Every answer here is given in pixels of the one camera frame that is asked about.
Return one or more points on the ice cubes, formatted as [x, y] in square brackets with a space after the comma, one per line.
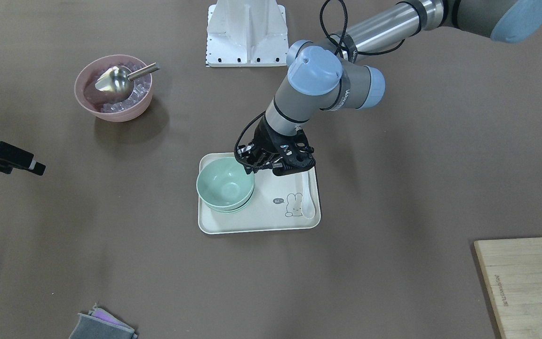
[112, 103]

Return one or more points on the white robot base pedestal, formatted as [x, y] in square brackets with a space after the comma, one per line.
[246, 33]

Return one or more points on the cream rabbit tray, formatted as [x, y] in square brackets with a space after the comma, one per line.
[276, 204]

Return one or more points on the grey folded cloth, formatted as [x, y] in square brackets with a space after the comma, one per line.
[98, 323]

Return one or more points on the green bowl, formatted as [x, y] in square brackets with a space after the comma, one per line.
[224, 175]
[241, 207]
[225, 201]

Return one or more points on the metal ice scoop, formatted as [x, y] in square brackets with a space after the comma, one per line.
[120, 79]

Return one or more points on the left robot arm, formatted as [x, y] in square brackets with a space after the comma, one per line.
[324, 76]

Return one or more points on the green bowl on tray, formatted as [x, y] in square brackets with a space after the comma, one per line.
[241, 207]

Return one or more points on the white ceramic spoon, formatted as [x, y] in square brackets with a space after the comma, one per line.
[307, 205]

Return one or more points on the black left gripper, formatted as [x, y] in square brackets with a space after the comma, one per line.
[267, 139]

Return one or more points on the wooden cutting board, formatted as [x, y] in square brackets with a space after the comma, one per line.
[512, 274]

